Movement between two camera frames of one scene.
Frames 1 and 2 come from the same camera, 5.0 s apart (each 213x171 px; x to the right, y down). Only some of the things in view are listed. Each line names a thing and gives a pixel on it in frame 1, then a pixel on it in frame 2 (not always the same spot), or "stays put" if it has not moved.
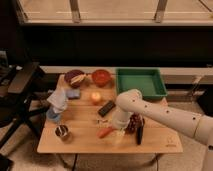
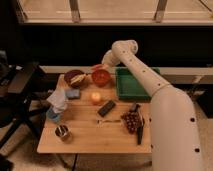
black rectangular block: x=106 y=108 stays put
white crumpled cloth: x=58 y=100 stays put
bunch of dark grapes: x=135 y=122 stays put
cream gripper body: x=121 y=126 -> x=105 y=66
